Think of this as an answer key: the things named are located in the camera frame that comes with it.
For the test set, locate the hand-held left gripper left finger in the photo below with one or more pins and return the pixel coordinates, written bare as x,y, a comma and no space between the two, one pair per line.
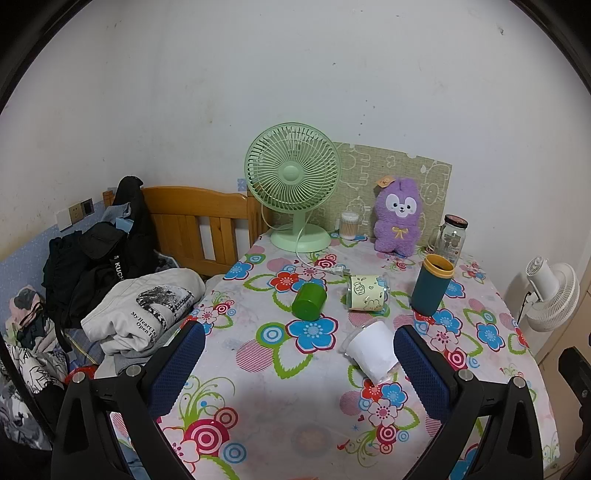
178,369

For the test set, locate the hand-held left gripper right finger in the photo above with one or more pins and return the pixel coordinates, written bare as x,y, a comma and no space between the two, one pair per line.
422,369

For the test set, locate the teal cup with yellow rim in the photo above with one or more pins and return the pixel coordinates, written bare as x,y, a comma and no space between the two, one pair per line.
430,285

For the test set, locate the pale green printed cup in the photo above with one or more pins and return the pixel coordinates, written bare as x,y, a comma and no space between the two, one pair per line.
367,292

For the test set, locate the green plastic cup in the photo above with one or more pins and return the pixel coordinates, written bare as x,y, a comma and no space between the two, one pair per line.
308,301

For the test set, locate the white printed sweatshirt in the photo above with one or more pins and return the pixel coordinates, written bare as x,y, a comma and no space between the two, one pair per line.
138,314

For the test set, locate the white fan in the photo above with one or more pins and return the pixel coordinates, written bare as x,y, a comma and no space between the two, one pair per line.
551,295

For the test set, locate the floral tablecloth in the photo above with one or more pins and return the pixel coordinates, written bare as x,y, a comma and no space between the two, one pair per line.
286,369

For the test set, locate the black jacket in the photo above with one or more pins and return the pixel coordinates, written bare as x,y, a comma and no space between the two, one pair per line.
99,263

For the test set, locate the glass jar with dark lid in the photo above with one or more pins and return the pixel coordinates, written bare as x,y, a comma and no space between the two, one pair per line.
451,240

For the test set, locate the wooden bed headboard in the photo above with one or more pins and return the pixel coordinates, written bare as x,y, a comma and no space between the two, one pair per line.
198,226

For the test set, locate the purple plush toy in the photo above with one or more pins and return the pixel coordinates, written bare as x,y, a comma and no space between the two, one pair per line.
396,217

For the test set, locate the black floral cloth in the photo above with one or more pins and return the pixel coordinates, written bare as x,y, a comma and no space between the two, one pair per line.
23,369

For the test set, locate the cotton swab container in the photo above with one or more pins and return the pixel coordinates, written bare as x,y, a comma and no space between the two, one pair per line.
349,225

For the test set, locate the green desk fan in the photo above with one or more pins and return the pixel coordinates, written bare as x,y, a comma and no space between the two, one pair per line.
292,184

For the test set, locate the wall switch plate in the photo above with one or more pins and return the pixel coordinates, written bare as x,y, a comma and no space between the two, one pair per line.
76,213

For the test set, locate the patterned green wall board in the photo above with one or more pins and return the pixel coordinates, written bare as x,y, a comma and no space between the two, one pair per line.
397,170

